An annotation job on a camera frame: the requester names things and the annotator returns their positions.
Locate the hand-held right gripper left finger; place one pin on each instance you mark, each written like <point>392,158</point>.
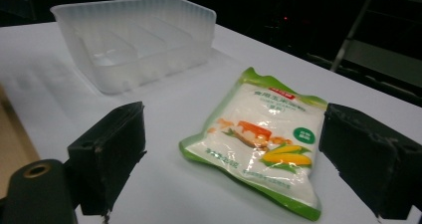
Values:
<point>106,157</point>

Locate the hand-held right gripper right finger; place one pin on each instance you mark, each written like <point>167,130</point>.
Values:
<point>371,157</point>

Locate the green and white starch bag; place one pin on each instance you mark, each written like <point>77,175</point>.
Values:
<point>262,144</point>

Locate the translucent plastic storage bin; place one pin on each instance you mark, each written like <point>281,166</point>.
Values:
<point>132,41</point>

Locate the metal stand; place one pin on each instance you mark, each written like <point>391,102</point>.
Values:
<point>378,38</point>

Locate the dark chair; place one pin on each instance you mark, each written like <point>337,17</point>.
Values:
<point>15,5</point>

